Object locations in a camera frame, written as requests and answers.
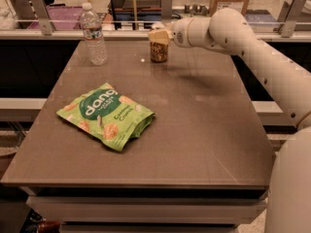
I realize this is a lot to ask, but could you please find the metal railing bracket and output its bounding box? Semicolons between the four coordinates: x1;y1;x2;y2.
278;0;310;38
30;0;54;36
161;0;172;22

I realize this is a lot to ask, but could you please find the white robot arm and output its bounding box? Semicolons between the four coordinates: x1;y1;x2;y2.
148;8;311;233

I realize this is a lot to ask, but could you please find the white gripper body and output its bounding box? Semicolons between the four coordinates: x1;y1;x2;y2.
168;17;192;48

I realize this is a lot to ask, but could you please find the right metal railing bracket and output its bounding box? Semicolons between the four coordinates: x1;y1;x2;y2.
278;0;310;38

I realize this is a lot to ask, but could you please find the middle metal railing bracket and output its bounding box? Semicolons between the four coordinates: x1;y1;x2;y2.
161;0;172;22

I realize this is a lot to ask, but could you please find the clear plastic water bottle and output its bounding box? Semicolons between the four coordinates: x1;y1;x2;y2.
80;2;108;65

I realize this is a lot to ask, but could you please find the green snack chip bag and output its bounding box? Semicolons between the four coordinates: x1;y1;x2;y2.
56;83;155;151

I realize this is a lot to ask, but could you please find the orange soda can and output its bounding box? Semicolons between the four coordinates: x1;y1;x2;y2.
149;40;168;63

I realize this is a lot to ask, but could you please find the purple mat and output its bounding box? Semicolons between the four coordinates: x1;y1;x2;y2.
27;6;85;31

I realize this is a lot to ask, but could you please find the left metal railing bracket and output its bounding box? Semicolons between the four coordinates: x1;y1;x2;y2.
30;0;54;36

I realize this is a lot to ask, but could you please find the grey table base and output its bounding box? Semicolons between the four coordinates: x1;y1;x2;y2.
26;194;266;232

